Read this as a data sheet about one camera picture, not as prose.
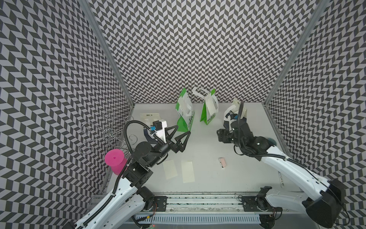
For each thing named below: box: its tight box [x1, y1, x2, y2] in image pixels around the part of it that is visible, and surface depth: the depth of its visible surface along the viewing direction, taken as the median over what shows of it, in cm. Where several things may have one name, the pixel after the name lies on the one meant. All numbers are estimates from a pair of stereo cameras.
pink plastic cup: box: [104, 148, 128, 176], surface depth 60 cm
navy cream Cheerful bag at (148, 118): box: [140, 113, 161, 129], surface depth 83 cm
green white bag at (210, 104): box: [192, 86, 219, 126], surface depth 95 cm
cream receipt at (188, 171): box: [181, 160, 195, 184], surface depth 86 cm
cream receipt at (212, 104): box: [204, 93, 219, 116], surface depth 94 cm
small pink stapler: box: [218, 156, 227, 169], surface depth 87 cm
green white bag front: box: [175, 87, 195, 133], surface depth 96 cm
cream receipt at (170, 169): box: [162, 159, 178, 180], surface depth 87 cm
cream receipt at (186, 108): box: [177, 95, 193, 116], surface depth 96 cm
